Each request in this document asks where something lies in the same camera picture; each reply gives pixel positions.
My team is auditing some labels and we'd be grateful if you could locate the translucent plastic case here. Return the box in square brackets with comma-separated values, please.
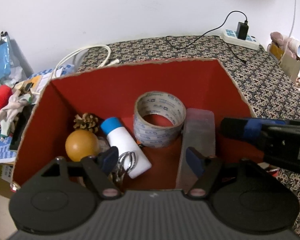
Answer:
[176, 108, 216, 192]

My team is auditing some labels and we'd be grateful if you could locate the red cardboard box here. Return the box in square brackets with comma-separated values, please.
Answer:
[12, 58, 254, 185]

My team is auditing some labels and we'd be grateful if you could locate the clear packing tape roll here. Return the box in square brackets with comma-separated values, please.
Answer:
[133, 91, 186, 148]

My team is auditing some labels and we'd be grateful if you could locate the white bottle blue cap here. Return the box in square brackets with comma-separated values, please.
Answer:
[100, 117, 152, 179]

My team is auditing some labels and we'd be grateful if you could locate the wooden gourd stamp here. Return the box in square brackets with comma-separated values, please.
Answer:
[65, 129, 101, 162]

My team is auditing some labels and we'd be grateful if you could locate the pine cone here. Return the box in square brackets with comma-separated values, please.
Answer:
[73, 113, 101, 134]

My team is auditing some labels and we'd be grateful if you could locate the patterned floral table cloth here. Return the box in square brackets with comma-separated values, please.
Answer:
[77, 35, 300, 239]

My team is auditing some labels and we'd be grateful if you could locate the beige paper gift bag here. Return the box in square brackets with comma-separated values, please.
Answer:
[267, 43, 300, 82]

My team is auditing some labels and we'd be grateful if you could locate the white rolled paper tube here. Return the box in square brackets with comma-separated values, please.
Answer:
[288, 38, 300, 57]

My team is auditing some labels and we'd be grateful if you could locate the pink plush toy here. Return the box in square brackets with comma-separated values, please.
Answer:
[270, 31, 296, 59]

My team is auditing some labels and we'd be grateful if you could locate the white power strip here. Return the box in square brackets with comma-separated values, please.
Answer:
[219, 28, 261, 51]

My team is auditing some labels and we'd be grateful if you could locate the black power adapter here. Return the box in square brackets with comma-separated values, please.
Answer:
[236, 20, 249, 40]

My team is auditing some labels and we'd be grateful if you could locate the blue checkered cloth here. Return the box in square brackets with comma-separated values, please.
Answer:
[0, 64, 75, 164]

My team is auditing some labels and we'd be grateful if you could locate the white crumpled cloth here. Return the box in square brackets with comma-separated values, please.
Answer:
[0, 90, 33, 138]

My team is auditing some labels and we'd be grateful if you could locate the blue foil bag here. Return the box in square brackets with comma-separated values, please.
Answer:
[0, 31, 33, 83]

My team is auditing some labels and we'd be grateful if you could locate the metal key ring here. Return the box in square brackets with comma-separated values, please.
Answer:
[113, 151, 137, 182]

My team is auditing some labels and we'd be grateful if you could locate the white coiled cable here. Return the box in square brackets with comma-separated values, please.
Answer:
[52, 44, 120, 79]

